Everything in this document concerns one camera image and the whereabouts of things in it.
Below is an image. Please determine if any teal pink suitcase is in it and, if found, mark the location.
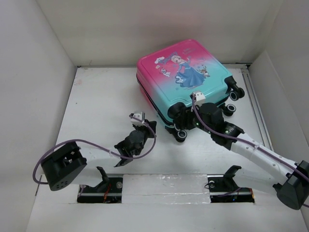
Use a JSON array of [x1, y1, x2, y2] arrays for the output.
[[136, 39, 245, 143]]

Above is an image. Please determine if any white foam cover plate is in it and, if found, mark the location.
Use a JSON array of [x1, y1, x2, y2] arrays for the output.
[[122, 174, 211, 205]]

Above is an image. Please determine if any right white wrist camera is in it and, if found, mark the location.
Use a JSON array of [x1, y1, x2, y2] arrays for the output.
[[190, 91, 206, 106]]

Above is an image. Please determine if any aluminium frame rail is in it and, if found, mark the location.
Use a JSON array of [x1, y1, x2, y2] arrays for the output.
[[241, 63, 274, 151]]

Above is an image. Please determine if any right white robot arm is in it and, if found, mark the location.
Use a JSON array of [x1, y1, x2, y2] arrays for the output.
[[169, 102, 309, 210]]

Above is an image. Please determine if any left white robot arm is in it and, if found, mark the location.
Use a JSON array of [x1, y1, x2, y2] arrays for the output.
[[32, 114, 157, 192]]

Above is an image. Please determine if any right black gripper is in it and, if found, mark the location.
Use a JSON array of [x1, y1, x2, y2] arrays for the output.
[[173, 102, 214, 134]]

